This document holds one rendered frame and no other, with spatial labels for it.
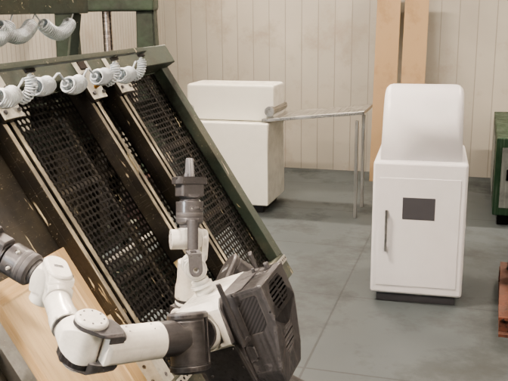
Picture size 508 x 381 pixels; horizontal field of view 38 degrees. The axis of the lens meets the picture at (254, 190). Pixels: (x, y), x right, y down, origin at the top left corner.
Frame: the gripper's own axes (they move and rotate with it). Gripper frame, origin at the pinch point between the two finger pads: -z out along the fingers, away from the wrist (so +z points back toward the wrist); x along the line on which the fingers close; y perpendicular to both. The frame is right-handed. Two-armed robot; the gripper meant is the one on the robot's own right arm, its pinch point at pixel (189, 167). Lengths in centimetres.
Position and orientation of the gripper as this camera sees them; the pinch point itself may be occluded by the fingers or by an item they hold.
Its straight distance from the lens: 239.5
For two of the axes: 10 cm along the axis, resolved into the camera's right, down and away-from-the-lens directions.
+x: -7.7, -0.2, -6.3
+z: 0.0, 10.0, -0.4
